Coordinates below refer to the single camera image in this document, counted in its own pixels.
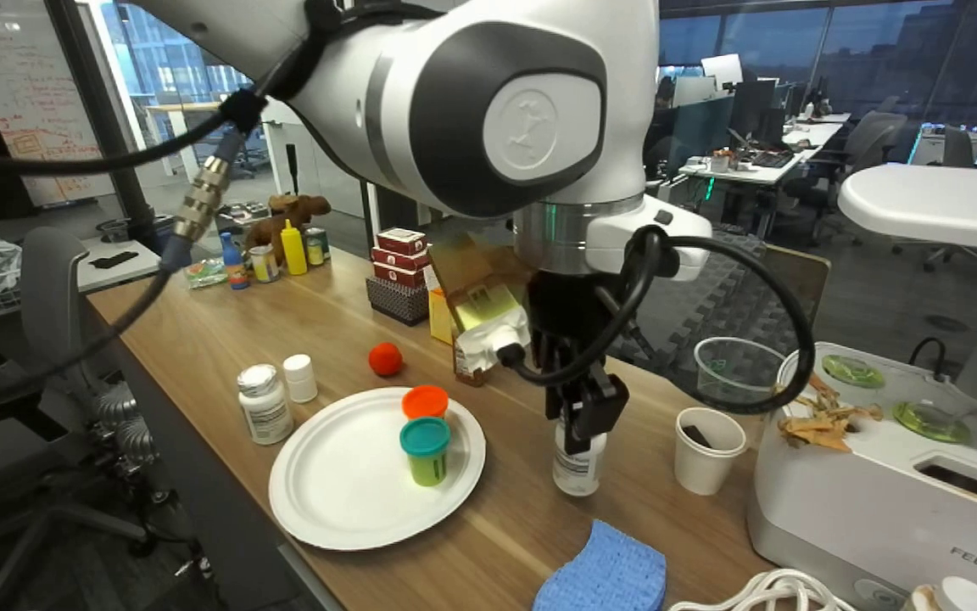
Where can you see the orange lid play-doh tub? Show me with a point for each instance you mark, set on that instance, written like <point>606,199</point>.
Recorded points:
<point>427,402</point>

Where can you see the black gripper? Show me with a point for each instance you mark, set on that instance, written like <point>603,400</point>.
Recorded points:
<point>576,321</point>

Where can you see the blue sponge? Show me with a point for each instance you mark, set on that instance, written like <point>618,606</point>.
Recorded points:
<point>614,571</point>

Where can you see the orange ball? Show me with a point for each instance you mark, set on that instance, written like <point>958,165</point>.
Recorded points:
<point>385,362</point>

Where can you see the white planter appliance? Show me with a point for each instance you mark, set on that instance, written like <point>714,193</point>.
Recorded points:
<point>898,509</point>

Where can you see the stack of red boxes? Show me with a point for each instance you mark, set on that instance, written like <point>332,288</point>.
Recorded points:
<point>403,255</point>

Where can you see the patterned grey box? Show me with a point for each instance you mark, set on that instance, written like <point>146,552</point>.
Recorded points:
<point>399,302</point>

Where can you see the white paper cup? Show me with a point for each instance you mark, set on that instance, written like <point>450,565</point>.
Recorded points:
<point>707,442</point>

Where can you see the yellow open cardboard box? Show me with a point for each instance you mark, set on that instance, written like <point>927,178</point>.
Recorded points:
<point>479,279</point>

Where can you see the clear plastic cup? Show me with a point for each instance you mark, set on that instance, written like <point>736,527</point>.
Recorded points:
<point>737,374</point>

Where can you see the white supplement bottle blue label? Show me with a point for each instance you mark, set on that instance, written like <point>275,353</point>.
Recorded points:
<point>265,402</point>

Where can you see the white standing desk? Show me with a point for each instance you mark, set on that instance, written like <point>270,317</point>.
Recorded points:
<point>921,205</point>

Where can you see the white paper plate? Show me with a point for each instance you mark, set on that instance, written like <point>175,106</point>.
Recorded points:
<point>346,481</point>

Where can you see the yellow mustard bottle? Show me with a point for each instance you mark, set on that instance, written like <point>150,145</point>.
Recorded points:
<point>292,248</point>

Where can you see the small white bottle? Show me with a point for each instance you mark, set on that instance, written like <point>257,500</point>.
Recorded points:
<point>300,377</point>

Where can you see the teal lid play-doh tub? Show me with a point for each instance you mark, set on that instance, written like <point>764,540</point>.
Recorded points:
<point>427,442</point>

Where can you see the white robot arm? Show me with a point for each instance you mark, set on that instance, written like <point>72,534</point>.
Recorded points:
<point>497,110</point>

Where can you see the white pill bottle grey label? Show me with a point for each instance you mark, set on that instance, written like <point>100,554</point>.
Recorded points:
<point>580,472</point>

